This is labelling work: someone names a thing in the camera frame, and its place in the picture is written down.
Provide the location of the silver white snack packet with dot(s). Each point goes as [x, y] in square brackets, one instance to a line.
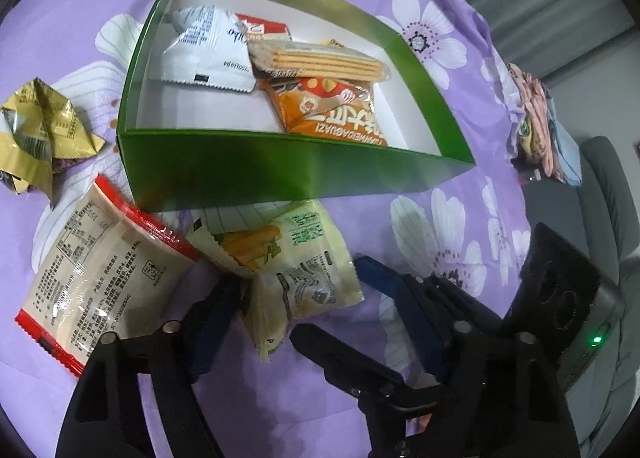
[210, 50]

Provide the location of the orange snack packet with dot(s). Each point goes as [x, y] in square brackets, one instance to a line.
[327, 108]

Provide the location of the beige red-edged snack packet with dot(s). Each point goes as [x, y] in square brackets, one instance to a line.
[112, 267]

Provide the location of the gold snack packet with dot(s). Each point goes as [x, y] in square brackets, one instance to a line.
[41, 136]

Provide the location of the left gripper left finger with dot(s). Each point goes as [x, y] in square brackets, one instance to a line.
[105, 416]

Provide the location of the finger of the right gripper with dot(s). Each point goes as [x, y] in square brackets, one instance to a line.
[382, 394]

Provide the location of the red triangular snack packet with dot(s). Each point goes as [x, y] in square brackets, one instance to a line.
[255, 28]

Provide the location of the green cardboard box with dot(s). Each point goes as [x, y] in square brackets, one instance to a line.
[186, 147]

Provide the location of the yellow biscuit packet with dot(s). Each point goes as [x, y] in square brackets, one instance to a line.
[284, 58]

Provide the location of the grey sofa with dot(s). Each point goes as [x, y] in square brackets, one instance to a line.
[599, 218]

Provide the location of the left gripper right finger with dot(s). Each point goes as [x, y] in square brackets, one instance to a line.
[497, 392]

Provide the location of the green cream snack packet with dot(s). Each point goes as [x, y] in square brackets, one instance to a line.
[297, 264]

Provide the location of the folded pink blue cloths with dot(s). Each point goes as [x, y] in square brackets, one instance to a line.
[543, 142]

